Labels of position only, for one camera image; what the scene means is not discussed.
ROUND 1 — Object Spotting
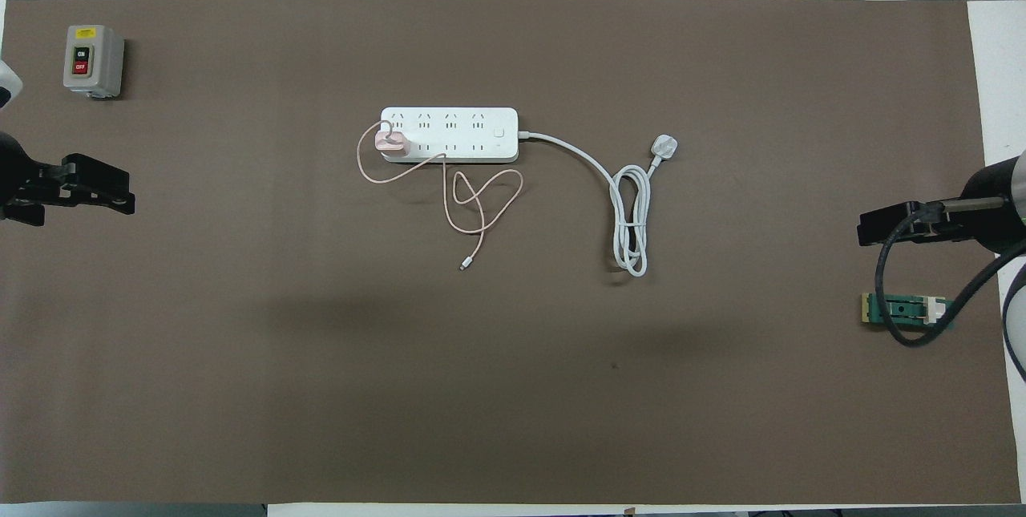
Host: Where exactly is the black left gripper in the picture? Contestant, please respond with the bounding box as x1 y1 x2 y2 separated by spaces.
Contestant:
0 153 136 227

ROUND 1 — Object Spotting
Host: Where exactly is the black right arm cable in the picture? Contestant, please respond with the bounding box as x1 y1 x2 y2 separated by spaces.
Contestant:
876 196 1026 348

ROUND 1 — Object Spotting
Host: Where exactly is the green circuit board module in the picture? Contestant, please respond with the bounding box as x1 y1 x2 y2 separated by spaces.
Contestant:
861 293 956 333

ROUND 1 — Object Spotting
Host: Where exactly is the white power cord with plug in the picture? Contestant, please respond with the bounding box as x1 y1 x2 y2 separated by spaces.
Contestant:
517 131 680 277

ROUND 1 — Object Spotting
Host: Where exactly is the grey on-off switch box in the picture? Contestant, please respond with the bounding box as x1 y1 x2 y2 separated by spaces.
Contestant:
63 25 127 100

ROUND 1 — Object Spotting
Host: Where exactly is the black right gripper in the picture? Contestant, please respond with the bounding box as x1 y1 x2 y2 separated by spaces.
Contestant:
858 200 983 248

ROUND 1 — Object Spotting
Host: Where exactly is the pink charging cable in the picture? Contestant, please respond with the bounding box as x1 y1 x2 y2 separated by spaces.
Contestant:
357 119 525 272

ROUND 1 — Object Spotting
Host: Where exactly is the brown table mat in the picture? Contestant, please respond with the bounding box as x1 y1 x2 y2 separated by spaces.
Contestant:
0 0 1022 506

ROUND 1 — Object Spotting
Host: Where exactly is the white power strip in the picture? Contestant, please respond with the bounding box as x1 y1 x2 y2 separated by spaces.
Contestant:
380 107 520 164

